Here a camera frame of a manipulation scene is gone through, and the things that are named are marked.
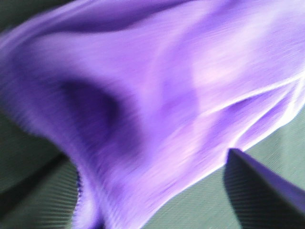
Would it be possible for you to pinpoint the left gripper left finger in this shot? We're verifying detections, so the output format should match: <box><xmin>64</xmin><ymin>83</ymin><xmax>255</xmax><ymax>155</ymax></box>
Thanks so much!
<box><xmin>0</xmin><ymin>155</ymin><xmax>78</xmax><ymax>229</ymax></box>

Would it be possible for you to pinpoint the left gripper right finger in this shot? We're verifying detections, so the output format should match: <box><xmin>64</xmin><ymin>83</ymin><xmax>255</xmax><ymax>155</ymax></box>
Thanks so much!
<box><xmin>224</xmin><ymin>148</ymin><xmax>305</xmax><ymax>229</ymax></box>

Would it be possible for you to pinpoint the purple microfibre towel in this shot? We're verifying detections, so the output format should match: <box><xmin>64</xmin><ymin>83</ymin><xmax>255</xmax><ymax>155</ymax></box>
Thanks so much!
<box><xmin>0</xmin><ymin>0</ymin><xmax>305</xmax><ymax>229</ymax></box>

